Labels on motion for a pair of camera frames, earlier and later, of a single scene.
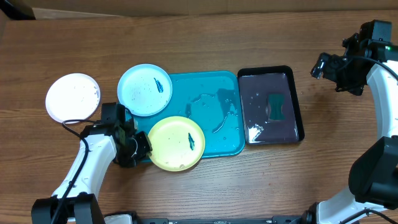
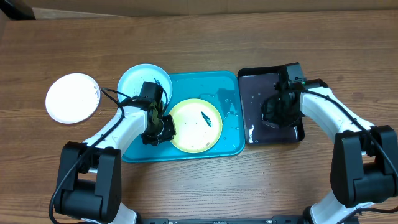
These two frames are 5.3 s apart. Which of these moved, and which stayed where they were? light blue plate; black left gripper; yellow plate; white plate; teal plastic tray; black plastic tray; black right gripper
Moved: black left gripper; black right gripper; yellow plate
Stayed: teal plastic tray; light blue plate; black plastic tray; white plate
